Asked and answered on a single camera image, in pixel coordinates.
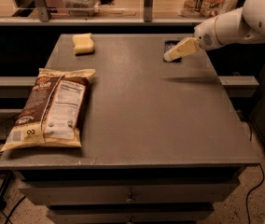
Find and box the grey metal shelf rail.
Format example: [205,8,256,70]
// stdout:
[0,17,204,27]

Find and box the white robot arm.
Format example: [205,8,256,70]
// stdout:
[163,0,265,62]

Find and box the yellow sponge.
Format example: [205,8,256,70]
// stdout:
[72,33,94,55]

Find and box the grey drawer cabinet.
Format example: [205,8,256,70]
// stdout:
[0,33,261,224]

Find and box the clear plastic container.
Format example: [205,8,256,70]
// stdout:
[63,0,99,17]

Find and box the brown chip bag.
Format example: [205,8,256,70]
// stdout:
[2,68,95,151]

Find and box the black cable right floor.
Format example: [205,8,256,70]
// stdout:
[244,163,265,224]

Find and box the lower drawer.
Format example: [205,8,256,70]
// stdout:
[47,204,214,224]

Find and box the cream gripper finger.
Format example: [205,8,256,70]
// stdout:
[163,37,200,62]

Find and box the dark blue rxbar wrapper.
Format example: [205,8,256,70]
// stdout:
[164,40,182,63]

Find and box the upper drawer with knob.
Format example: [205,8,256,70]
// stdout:
[19,178,239,206]

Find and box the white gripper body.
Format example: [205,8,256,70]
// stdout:
[194,17,220,50]

